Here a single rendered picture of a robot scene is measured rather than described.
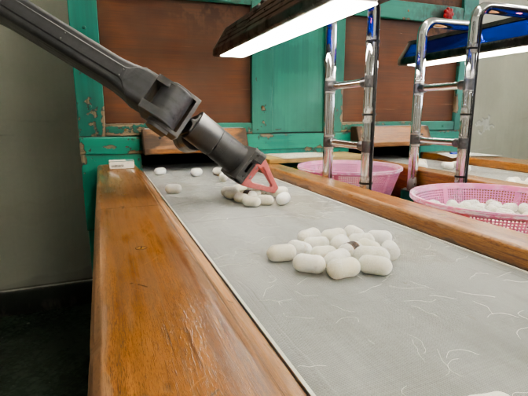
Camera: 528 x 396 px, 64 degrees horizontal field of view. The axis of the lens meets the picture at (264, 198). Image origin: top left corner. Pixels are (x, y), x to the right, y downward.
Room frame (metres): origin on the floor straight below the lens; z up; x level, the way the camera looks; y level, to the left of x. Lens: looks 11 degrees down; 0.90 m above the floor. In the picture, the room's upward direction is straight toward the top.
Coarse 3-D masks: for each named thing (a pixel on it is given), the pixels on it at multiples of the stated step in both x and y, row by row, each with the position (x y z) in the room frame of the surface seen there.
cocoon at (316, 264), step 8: (296, 256) 0.41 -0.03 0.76; (304, 256) 0.41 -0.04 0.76; (312, 256) 0.41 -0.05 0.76; (320, 256) 0.41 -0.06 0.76; (296, 264) 0.41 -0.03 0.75; (304, 264) 0.40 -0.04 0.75; (312, 264) 0.40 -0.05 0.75; (320, 264) 0.40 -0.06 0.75; (304, 272) 0.41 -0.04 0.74; (312, 272) 0.40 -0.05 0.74; (320, 272) 0.40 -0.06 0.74
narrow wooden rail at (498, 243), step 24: (288, 168) 1.06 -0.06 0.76; (336, 192) 0.77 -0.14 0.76; (360, 192) 0.72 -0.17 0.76; (384, 216) 0.63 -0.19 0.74; (408, 216) 0.58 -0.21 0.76; (432, 216) 0.55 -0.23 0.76; (456, 216) 0.55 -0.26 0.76; (456, 240) 0.50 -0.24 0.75; (480, 240) 0.47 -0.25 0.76; (504, 240) 0.44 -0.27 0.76
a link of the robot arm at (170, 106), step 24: (0, 0) 0.71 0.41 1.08; (24, 0) 0.72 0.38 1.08; (24, 24) 0.70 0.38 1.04; (48, 24) 0.71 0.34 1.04; (48, 48) 0.72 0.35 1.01; (72, 48) 0.70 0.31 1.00; (96, 48) 0.71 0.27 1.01; (96, 72) 0.70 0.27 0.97; (120, 72) 0.70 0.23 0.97; (144, 72) 0.71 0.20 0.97; (120, 96) 0.73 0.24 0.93; (144, 96) 0.70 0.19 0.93; (168, 96) 0.71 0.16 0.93; (168, 120) 0.70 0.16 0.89
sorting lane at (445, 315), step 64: (192, 192) 0.86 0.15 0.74; (256, 256) 0.46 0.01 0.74; (448, 256) 0.46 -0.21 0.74; (256, 320) 0.31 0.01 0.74; (320, 320) 0.31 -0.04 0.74; (384, 320) 0.31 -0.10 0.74; (448, 320) 0.31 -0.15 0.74; (512, 320) 0.31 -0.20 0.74; (320, 384) 0.23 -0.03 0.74; (384, 384) 0.23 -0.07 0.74; (448, 384) 0.23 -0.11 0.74; (512, 384) 0.23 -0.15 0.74
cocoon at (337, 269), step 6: (336, 258) 0.40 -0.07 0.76; (342, 258) 0.40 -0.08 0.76; (348, 258) 0.40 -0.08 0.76; (354, 258) 0.40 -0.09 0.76; (330, 264) 0.39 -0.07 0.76; (336, 264) 0.39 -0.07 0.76; (342, 264) 0.39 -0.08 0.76; (348, 264) 0.39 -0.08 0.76; (354, 264) 0.39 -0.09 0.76; (330, 270) 0.39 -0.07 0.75; (336, 270) 0.39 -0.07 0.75; (342, 270) 0.39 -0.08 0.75; (348, 270) 0.39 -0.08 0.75; (354, 270) 0.39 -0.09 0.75; (330, 276) 0.39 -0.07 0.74; (336, 276) 0.39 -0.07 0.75; (342, 276) 0.39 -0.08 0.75; (348, 276) 0.39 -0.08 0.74; (354, 276) 0.40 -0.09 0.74
